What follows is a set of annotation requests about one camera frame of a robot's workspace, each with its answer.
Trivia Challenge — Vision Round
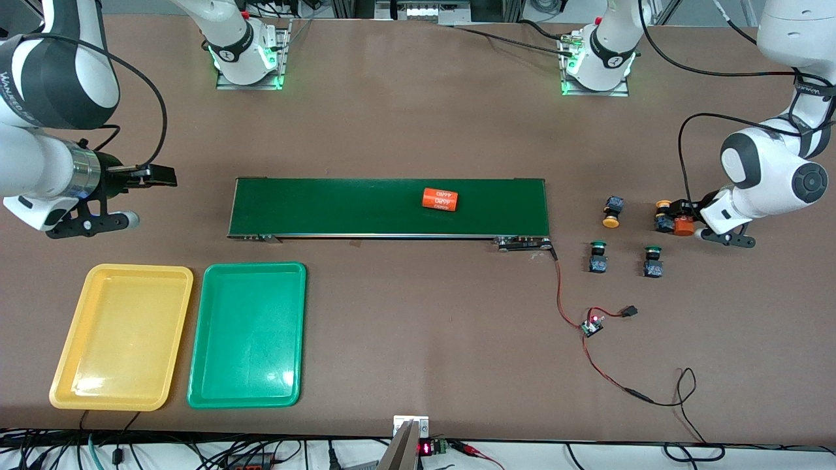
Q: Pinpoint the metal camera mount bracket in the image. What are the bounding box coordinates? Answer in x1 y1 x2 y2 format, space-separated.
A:
378 416 430 470

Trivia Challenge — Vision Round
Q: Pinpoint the black cable across table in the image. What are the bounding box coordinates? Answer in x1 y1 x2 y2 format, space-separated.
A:
451 18 579 58

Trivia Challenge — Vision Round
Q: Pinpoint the red clip lead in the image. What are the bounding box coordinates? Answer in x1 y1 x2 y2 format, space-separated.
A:
451 441 504 470

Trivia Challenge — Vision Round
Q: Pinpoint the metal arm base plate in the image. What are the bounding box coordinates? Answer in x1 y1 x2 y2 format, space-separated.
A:
560 36 630 97
216 20 291 91

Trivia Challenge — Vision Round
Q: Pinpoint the thin black looped cable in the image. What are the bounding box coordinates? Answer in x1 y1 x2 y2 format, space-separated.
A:
627 368 726 463

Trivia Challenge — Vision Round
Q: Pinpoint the red black power strip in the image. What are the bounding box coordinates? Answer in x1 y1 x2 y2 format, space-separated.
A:
225 454 275 470

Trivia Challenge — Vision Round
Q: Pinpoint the yellow plastic tray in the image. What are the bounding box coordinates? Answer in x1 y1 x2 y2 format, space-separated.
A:
49 264 195 412

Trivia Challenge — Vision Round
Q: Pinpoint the lit control box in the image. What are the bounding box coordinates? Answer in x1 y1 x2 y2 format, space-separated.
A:
376 0 471 22

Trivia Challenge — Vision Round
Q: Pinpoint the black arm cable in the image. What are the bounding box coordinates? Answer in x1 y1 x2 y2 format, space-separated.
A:
26 33 168 169
677 112 804 204

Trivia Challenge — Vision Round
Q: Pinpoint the green plastic tray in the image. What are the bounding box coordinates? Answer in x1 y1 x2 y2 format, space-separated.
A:
187 262 308 409

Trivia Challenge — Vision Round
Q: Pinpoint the green belt conveyor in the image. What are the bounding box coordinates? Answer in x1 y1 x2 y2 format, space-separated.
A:
227 177 557 255

